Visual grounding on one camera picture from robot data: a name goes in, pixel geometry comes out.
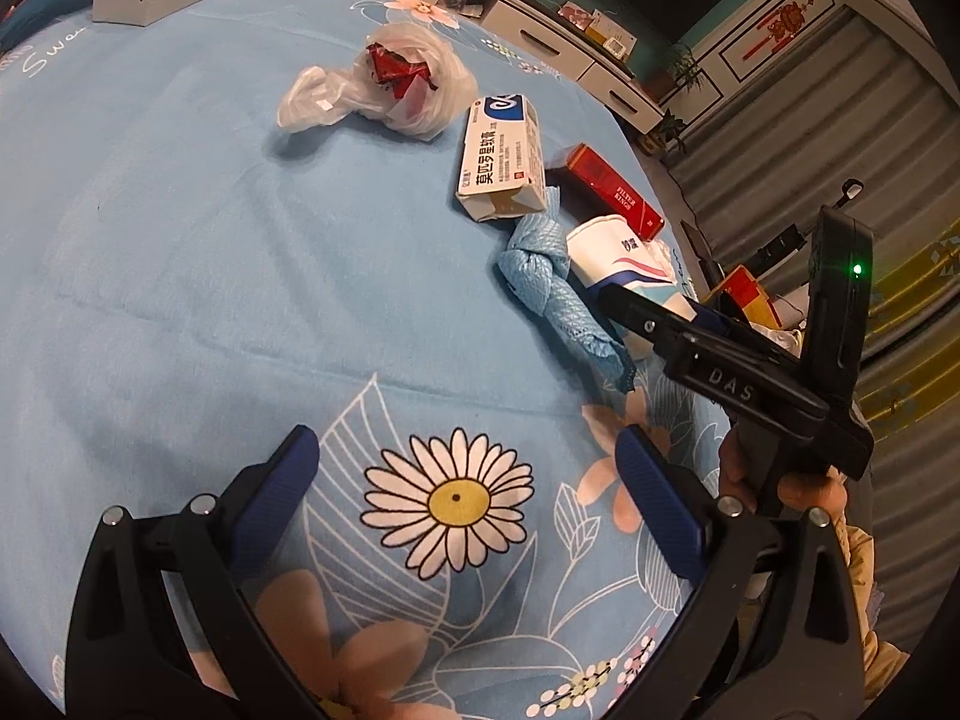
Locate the white yellow board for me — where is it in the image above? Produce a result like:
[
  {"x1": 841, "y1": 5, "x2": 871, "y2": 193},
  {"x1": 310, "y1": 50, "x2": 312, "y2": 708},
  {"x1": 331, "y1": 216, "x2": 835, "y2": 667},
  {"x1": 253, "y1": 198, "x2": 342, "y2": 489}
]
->
[{"x1": 585, "y1": 11, "x2": 638, "y2": 61}]

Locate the upright vacuum cleaner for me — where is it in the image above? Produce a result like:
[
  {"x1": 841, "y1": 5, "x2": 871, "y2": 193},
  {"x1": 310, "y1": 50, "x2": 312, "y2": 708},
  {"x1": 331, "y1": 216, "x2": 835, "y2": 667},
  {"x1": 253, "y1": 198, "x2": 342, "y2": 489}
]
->
[{"x1": 757, "y1": 178, "x2": 863, "y2": 271}]

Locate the white television cabinet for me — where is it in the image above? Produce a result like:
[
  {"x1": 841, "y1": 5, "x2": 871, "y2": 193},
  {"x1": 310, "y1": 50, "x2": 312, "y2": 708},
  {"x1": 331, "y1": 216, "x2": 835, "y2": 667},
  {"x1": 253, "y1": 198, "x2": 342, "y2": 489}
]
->
[{"x1": 319, "y1": 0, "x2": 665, "y2": 136}]

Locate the blue face mask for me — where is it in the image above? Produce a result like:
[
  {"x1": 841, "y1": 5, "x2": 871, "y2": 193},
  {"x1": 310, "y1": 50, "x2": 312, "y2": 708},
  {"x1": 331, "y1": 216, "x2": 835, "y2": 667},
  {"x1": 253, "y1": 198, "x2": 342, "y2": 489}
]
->
[{"x1": 493, "y1": 184, "x2": 638, "y2": 395}]

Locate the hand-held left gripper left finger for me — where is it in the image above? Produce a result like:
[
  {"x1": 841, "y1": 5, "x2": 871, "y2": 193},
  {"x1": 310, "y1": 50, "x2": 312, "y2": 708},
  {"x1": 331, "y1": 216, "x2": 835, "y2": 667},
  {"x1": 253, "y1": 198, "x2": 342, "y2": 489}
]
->
[{"x1": 66, "y1": 424, "x2": 322, "y2": 720}]

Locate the red yellow shopping bag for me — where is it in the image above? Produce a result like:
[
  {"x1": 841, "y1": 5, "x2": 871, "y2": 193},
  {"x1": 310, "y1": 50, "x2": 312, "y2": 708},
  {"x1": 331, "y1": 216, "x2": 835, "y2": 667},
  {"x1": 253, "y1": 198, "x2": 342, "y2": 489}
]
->
[{"x1": 701, "y1": 264, "x2": 788, "y2": 331}]

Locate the white plastic bag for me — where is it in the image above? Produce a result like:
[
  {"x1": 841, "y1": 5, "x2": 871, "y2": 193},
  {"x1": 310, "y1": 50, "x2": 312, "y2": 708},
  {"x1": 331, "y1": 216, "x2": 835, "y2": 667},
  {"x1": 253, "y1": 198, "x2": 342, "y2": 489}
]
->
[{"x1": 276, "y1": 22, "x2": 479, "y2": 140}]

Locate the yellow curtain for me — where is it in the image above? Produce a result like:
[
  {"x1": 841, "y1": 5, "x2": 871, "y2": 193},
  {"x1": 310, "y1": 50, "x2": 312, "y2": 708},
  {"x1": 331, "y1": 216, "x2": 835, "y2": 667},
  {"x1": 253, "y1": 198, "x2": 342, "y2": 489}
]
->
[{"x1": 847, "y1": 225, "x2": 960, "y2": 451}]

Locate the red cigarette box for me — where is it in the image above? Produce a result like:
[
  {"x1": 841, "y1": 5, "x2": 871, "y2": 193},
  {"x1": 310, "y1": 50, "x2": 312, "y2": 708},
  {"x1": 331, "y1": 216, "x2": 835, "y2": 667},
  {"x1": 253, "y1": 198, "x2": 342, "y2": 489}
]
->
[{"x1": 562, "y1": 142, "x2": 666, "y2": 237}]

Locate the small potted plant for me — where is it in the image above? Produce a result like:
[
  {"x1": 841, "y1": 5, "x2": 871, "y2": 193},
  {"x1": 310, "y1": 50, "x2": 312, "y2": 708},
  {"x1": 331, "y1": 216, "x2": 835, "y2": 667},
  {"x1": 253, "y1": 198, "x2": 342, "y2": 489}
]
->
[{"x1": 645, "y1": 109, "x2": 695, "y2": 158}]

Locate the white striped paper cup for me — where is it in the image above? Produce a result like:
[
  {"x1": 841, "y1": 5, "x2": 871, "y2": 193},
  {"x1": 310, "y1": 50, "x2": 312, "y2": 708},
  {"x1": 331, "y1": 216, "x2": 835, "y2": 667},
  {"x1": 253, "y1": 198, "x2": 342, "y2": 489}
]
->
[{"x1": 564, "y1": 214, "x2": 706, "y2": 365}]

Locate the blue floral blanket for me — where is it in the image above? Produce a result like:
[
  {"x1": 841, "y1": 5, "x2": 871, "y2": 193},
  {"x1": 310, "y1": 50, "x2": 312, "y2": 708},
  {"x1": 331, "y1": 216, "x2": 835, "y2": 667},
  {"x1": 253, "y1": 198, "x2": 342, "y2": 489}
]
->
[{"x1": 0, "y1": 0, "x2": 751, "y2": 720}]

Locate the person's right hand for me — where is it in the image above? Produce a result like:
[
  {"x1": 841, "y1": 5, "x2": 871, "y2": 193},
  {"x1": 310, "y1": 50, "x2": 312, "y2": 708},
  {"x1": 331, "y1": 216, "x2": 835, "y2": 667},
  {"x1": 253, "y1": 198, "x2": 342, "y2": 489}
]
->
[{"x1": 716, "y1": 427, "x2": 852, "y2": 522}]

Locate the red foil wrapper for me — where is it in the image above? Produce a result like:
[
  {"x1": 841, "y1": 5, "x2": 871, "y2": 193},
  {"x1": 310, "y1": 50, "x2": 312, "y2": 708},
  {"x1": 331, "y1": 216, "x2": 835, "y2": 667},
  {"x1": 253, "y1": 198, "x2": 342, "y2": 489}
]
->
[{"x1": 366, "y1": 43, "x2": 440, "y2": 102}]

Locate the white blue medicine box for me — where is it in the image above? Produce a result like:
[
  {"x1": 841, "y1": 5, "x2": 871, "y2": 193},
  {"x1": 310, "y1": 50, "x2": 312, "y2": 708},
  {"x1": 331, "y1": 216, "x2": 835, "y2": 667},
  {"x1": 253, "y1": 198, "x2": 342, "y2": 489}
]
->
[{"x1": 455, "y1": 96, "x2": 548, "y2": 222}]

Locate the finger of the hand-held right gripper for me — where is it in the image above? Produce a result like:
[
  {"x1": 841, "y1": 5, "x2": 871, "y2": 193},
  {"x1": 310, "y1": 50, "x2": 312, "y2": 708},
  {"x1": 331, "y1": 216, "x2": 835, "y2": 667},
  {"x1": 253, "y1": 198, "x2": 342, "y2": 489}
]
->
[
  {"x1": 596, "y1": 281, "x2": 721, "y2": 361},
  {"x1": 694, "y1": 300, "x2": 796, "y2": 361}
]

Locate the grey curtain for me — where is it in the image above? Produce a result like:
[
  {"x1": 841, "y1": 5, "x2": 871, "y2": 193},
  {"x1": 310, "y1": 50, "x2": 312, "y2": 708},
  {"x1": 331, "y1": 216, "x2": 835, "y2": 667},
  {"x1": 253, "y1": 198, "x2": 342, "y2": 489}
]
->
[{"x1": 667, "y1": 4, "x2": 960, "y2": 646}]

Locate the red knot decoration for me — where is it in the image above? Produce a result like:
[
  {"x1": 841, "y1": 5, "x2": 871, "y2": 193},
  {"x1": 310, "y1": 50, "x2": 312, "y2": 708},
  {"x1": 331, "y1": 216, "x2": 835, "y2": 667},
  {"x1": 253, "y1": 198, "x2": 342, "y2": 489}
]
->
[{"x1": 742, "y1": 0, "x2": 822, "y2": 61}]

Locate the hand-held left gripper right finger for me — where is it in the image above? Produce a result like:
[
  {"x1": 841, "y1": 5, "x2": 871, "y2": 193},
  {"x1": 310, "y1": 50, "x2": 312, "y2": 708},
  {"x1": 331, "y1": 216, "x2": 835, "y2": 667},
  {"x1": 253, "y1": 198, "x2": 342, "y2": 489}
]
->
[{"x1": 615, "y1": 424, "x2": 871, "y2": 720}]

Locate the tall potted plant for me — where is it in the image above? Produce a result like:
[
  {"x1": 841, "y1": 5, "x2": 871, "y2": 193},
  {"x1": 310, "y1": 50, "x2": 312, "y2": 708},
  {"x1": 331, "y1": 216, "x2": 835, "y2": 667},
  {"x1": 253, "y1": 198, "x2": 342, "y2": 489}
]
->
[{"x1": 664, "y1": 41, "x2": 710, "y2": 91}]

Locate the person's right forearm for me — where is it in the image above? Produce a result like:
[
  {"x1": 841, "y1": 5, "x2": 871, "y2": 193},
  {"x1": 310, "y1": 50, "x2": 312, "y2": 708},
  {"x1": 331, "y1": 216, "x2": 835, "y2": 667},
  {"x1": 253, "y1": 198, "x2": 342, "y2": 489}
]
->
[{"x1": 825, "y1": 514, "x2": 901, "y2": 698}]

